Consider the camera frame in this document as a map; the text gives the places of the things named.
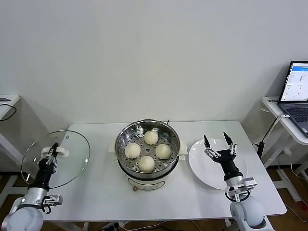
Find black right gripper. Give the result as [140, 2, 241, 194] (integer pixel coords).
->
[203, 131, 244, 183]

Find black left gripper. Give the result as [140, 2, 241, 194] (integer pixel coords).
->
[27, 143, 60, 191]

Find round glass lid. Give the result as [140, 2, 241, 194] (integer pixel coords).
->
[21, 130, 91, 189]

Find white steamed baozi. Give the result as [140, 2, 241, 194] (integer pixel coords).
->
[124, 143, 141, 159]
[143, 130, 159, 145]
[155, 143, 172, 160]
[138, 155, 155, 173]

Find stainless steel steamer basket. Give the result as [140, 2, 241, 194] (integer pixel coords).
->
[115, 119, 180, 175]

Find white round plate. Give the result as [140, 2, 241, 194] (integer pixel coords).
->
[188, 137, 248, 190]

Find white side desk with laptop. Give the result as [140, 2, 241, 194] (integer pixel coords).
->
[261, 95, 308, 202]

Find white electric cooker base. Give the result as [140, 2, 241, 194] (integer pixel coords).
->
[107, 139, 188, 193]

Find open grey laptop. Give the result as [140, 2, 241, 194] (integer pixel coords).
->
[276, 60, 308, 138]

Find black laptop charging cable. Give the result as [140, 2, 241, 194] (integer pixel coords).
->
[252, 114, 291, 158]

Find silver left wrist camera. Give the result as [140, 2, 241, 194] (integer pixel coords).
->
[43, 194, 64, 206]

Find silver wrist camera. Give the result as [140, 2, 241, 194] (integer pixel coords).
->
[43, 194, 64, 206]
[243, 177, 257, 191]

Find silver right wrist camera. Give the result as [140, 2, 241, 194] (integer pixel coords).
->
[243, 177, 257, 191]

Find black looped desk cable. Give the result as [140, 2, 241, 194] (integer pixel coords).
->
[0, 103, 17, 121]

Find white side desk with cable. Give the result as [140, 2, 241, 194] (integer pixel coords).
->
[0, 93, 46, 210]

